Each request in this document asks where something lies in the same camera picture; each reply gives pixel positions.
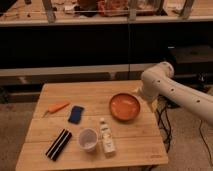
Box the orange ceramic bowl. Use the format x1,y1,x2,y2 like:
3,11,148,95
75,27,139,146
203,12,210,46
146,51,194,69
109,93,140,121

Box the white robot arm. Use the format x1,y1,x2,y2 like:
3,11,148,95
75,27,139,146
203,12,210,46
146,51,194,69
135,62,213,126

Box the wooden folding table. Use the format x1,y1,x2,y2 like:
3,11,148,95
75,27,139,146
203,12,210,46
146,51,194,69
16,81,168,171

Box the white plastic bottle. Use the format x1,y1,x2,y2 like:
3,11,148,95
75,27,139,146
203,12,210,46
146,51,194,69
100,118,116,156

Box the black box on right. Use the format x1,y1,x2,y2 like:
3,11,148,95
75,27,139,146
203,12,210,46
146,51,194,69
169,45,213,73

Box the blue rectangular sponge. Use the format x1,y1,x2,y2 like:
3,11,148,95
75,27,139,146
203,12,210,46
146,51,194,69
68,106,84,124

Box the clear plastic cup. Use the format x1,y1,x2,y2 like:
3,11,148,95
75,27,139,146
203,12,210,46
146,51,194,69
78,128,98,152

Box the orange clutter on shelf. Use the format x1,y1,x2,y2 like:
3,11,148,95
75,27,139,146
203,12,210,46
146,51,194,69
77,0,128,17

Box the long wooden shelf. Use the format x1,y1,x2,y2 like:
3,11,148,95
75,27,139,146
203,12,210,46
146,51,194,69
0,0,213,27

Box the black floor cables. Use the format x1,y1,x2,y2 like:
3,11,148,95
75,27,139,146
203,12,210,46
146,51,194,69
154,96,174,154

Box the vertical black cable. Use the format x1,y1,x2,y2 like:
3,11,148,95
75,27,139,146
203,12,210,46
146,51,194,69
127,19,132,81

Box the orange handled tool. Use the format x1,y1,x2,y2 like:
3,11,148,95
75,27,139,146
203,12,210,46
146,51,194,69
44,102,69,116

